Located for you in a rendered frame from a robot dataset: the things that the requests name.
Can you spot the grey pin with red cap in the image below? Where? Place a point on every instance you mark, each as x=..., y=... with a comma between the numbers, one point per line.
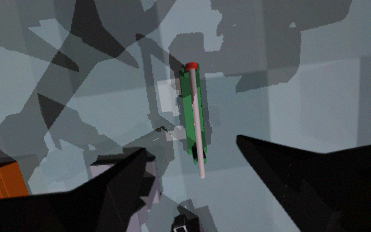
x=191, y=67

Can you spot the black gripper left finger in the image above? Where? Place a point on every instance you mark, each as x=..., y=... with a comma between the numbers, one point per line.
x=102, y=204

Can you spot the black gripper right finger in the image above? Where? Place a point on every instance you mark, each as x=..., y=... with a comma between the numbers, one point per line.
x=311, y=187

